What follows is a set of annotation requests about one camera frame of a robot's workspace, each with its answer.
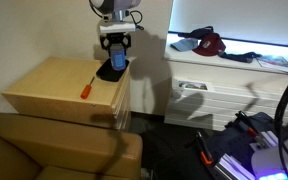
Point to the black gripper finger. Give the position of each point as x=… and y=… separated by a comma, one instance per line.
x=110, y=56
x=125, y=53

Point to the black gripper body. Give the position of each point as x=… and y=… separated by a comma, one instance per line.
x=109, y=39

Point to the blue can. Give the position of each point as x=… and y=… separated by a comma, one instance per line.
x=118, y=57

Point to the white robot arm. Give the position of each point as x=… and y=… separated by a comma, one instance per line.
x=113, y=10

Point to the black plastic tray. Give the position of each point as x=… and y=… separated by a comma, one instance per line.
x=107, y=73

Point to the light wooden drawer cabinet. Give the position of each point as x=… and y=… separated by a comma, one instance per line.
x=52, y=90

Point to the light blue cap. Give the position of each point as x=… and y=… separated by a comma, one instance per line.
x=185, y=44

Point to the picture card on radiator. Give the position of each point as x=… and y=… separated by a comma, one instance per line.
x=192, y=85

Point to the dark navy cap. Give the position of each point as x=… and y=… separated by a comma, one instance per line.
x=198, y=33

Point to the maroon baseball cap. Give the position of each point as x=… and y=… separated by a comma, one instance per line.
x=210, y=45

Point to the dark blue cloth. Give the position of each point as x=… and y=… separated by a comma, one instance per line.
x=245, y=58

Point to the orange black clamp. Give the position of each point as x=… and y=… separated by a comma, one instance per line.
x=206, y=156

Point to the tan leather sofa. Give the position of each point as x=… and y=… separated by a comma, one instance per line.
x=42, y=149

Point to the printed magazine on sill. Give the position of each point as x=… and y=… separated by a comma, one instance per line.
x=273, y=62

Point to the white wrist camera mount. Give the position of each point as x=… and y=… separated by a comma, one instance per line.
x=117, y=27

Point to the orange handled screwdriver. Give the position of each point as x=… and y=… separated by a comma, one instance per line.
x=87, y=89

